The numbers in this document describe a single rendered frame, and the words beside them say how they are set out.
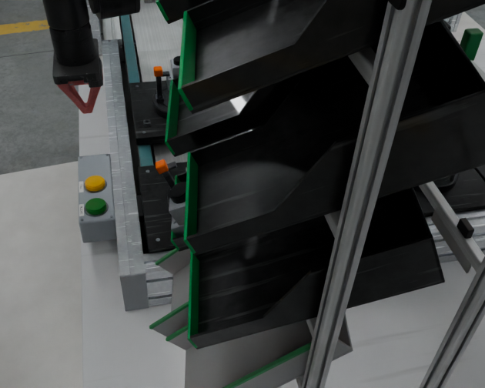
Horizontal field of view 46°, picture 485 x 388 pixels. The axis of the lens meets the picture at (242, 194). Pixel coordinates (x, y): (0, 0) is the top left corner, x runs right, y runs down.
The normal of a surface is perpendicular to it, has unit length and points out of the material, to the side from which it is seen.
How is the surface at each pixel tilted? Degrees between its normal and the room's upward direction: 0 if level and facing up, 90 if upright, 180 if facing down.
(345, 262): 90
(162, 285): 90
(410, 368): 0
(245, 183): 25
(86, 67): 2
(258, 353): 45
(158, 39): 0
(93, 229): 90
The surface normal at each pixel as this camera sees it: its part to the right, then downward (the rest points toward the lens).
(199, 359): -0.68, -0.52
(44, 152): 0.04, -0.74
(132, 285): 0.22, 0.66
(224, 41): -0.38, -0.67
